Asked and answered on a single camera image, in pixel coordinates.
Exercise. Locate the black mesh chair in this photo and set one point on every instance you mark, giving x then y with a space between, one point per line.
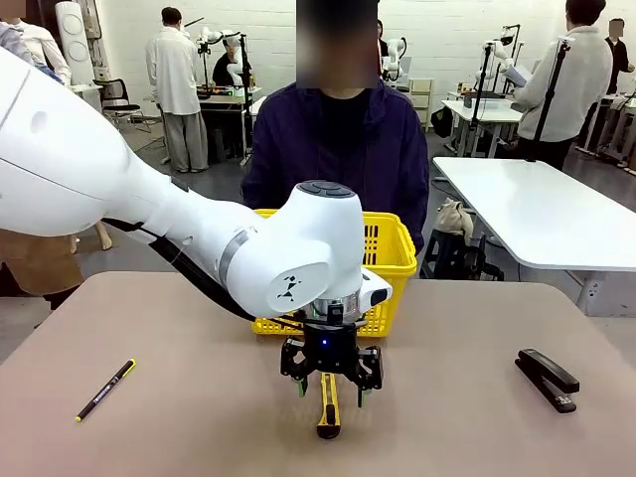
114 92

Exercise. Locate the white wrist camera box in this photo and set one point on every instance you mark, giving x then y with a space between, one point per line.
370 285

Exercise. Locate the white standing air conditioner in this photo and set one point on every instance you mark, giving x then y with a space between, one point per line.
72 40

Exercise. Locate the white background desk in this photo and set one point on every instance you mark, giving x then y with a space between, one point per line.
482 113

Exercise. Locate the yellow black utility knife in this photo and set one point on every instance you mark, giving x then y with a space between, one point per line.
329 412

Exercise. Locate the thin black stand pole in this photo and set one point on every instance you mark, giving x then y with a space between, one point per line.
481 84

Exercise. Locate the black yellow pen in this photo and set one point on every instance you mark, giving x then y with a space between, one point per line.
105 390

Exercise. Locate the seated person in black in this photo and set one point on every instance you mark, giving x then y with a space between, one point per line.
226 67

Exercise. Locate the person in purple jacket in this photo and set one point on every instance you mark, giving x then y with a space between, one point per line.
348 149

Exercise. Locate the black hanging bag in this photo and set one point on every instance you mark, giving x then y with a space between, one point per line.
442 121

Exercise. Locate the beige cloth bag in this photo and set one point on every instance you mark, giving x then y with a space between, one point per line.
454 218

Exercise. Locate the yellow plastic shopping basket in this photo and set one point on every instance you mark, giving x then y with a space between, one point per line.
382 270

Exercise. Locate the black stapler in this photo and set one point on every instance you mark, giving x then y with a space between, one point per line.
545 375

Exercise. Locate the person in white shirt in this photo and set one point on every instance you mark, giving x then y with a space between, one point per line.
174 79

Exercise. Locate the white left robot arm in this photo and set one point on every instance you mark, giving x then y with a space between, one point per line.
74 164

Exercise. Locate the white drawer cabinet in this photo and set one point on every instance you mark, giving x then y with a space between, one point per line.
421 99

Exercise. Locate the tall black tripod pole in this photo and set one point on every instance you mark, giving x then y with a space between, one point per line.
546 109

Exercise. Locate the person in white fleece jacket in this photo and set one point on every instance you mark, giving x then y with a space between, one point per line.
576 84

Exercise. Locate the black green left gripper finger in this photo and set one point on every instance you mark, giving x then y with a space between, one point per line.
293 360
368 370

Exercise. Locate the black stool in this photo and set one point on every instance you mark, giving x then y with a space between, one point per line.
447 253

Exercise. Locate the standing person in black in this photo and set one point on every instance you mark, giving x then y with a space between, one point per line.
618 54

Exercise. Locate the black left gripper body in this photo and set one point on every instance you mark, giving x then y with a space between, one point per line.
330 348

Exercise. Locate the large white table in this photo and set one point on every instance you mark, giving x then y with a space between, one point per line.
546 213

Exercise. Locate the mannequin with brown apron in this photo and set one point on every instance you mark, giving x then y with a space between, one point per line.
35 263

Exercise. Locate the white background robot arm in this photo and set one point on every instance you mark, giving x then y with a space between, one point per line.
395 49
213 35
504 62

